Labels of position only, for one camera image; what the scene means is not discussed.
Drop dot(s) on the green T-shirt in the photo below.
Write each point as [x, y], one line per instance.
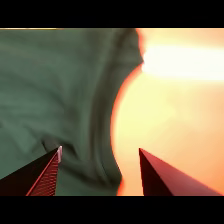
[56, 90]

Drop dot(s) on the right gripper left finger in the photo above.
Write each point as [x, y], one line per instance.
[36, 178]

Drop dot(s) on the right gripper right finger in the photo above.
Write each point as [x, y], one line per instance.
[166, 181]

